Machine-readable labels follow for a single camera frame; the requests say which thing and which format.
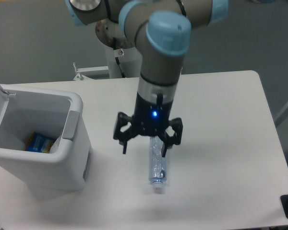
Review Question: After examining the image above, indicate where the white pedestal base frame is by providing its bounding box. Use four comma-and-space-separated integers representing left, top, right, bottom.
73, 62, 109, 81

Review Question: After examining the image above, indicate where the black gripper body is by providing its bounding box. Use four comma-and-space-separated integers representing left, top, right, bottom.
131, 94, 173, 137

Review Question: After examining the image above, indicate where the white paper wrapper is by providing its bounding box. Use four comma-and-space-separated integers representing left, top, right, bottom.
49, 135, 61, 154

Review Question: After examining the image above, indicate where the black cable on pedestal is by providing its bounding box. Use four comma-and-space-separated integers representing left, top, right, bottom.
112, 37, 126, 78

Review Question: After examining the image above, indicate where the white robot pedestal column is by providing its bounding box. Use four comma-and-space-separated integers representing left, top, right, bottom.
95, 19, 144, 79

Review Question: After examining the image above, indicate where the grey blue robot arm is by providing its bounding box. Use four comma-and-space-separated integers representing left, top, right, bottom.
66, 0, 229, 155

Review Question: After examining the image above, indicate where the blue yellow package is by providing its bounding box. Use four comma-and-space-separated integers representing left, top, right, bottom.
25, 132, 56, 153

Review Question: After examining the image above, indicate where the white open trash can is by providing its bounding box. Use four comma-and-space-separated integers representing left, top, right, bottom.
0, 84, 91, 190

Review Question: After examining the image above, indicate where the clear plastic bottle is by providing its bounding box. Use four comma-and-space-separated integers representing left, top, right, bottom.
148, 137, 167, 194

